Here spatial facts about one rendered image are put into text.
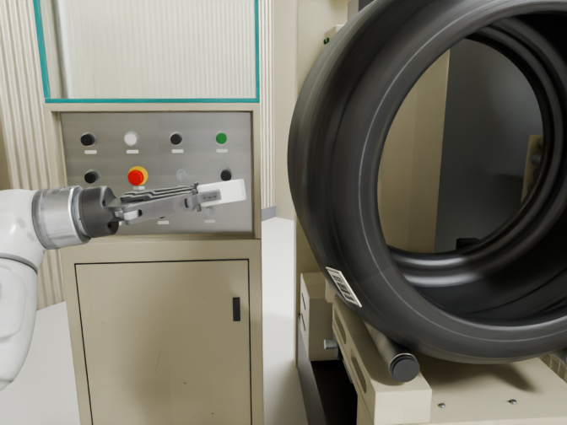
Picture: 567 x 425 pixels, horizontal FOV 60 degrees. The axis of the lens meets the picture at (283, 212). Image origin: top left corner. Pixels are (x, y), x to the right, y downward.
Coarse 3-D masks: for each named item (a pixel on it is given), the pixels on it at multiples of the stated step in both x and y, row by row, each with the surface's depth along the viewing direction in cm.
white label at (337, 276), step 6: (330, 270) 67; (336, 270) 66; (336, 276) 67; (342, 276) 65; (336, 282) 69; (342, 282) 66; (342, 288) 68; (348, 288) 66; (348, 294) 67; (354, 294) 66; (348, 300) 69; (354, 300) 67; (360, 306) 66
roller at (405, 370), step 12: (372, 336) 83; (384, 336) 79; (384, 348) 77; (396, 348) 75; (408, 348) 76; (384, 360) 77; (396, 360) 73; (408, 360) 73; (396, 372) 73; (408, 372) 73
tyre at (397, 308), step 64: (384, 0) 62; (448, 0) 58; (512, 0) 58; (320, 64) 72; (384, 64) 59; (320, 128) 63; (384, 128) 60; (320, 192) 64; (320, 256) 69; (384, 256) 64; (448, 256) 97; (512, 256) 97; (384, 320) 69; (448, 320) 68; (512, 320) 71
